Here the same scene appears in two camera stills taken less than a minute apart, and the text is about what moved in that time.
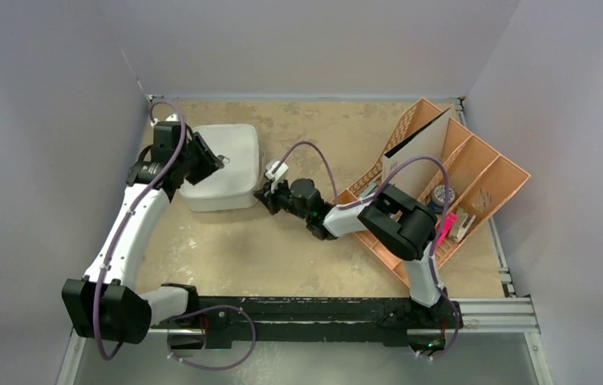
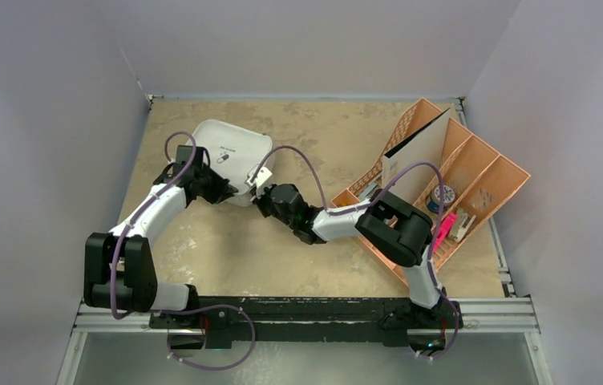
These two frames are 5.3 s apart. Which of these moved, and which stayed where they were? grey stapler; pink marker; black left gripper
Moved: black left gripper
Stayed: grey stapler; pink marker
